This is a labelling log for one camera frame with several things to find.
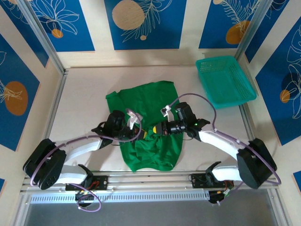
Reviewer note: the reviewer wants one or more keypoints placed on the green t-shirt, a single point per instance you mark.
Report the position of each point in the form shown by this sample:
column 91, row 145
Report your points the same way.
column 145, row 99

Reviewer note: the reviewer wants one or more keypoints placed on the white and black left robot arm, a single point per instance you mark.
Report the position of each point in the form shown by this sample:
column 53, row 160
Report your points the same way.
column 82, row 148

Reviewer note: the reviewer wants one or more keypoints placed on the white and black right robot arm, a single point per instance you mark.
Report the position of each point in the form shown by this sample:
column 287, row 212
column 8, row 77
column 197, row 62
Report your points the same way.
column 218, row 141

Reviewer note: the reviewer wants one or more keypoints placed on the teal plastic mesh basket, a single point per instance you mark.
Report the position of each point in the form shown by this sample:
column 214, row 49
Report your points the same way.
column 225, row 80

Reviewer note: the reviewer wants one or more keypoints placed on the long aluminium frame rail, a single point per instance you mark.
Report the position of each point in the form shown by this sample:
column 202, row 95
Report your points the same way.
column 150, row 180

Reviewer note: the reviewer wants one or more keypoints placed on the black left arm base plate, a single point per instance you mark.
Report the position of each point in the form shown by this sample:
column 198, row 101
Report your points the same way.
column 94, row 182

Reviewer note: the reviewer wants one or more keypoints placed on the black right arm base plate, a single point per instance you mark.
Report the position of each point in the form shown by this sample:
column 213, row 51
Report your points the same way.
column 198, row 181

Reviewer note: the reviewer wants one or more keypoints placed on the aluminium side rail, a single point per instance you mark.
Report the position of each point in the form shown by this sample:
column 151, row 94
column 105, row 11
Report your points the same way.
column 54, row 106
column 246, row 117

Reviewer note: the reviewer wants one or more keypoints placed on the blue floral wall panel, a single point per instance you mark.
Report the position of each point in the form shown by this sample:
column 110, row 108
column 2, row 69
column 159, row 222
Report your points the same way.
column 277, row 117
column 77, row 40
column 14, row 129
column 160, row 35
column 28, row 35
column 260, row 35
column 211, row 28

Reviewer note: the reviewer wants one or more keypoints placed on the aluminium corner post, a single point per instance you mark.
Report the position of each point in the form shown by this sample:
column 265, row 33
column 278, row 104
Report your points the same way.
column 252, row 28
column 42, row 35

